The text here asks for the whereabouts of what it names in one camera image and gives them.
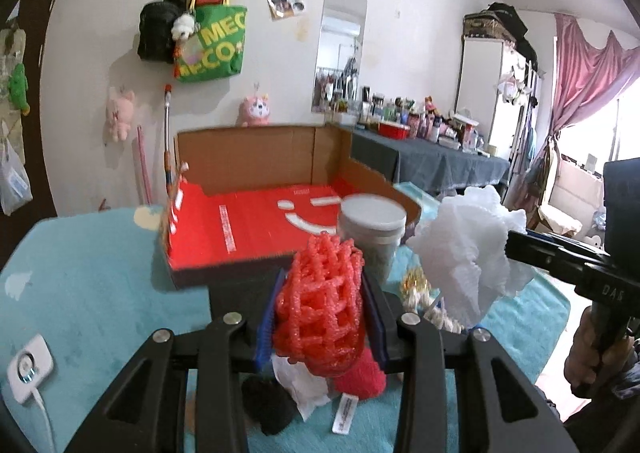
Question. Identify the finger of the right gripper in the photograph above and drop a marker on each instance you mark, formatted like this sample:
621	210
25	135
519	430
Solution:
561	257

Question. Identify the pink plush on wall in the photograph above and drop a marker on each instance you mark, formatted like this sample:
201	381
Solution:
119	114

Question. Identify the broom handle by wall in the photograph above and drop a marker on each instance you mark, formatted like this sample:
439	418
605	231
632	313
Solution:
167	138

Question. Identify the pink plush behind box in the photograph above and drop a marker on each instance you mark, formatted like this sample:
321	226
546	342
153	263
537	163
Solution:
254	111

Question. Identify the dark grey covered table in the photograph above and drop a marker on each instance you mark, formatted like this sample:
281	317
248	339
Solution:
431	167

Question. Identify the person's right hand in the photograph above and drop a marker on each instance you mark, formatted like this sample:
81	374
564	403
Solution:
586	366

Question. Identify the teal plush table cover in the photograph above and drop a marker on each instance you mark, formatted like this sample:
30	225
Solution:
96	286

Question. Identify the green plush on door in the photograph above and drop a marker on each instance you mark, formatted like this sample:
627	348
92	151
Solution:
18	87

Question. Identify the white round power bank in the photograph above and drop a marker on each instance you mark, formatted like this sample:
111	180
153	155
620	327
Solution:
29	368

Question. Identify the red basin on table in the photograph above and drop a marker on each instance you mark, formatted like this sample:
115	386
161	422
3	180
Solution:
393	130

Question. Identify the white plastic bag on door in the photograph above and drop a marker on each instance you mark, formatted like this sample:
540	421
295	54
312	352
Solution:
15	185

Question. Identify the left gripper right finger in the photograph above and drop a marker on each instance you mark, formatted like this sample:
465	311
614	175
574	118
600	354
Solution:
499	409

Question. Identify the white wardrobe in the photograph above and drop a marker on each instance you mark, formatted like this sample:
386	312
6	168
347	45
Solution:
494	86

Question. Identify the tall tea leaf jar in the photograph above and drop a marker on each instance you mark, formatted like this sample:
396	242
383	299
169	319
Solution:
376	224

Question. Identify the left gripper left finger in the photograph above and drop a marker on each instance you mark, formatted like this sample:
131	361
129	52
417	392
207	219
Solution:
142	410

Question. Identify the green tote bag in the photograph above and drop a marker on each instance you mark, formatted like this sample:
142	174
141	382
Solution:
216	49

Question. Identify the open red cardboard box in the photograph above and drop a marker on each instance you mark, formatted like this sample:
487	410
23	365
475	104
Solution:
246	199

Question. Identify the wall mirror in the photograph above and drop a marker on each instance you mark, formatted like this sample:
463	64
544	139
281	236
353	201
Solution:
336	77

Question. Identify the black fluffy ball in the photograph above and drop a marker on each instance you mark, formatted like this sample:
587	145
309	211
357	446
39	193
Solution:
268	404

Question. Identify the red foam net sleeve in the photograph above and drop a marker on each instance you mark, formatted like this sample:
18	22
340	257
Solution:
318	315

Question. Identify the black bag on wall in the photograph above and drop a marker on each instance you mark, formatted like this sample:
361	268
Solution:
156	20

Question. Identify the white panda plush keychain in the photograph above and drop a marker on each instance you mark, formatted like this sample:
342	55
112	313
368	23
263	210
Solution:
183	28

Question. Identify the red plush pouch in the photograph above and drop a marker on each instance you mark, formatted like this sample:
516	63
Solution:
364	379

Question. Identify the pink curtain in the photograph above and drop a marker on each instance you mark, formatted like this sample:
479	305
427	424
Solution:
586	79

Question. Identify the white tissue piece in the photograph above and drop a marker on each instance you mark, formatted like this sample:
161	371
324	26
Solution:
307	390

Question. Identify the small glass jar gold contents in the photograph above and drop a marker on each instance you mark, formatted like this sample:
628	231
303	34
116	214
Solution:
415	285

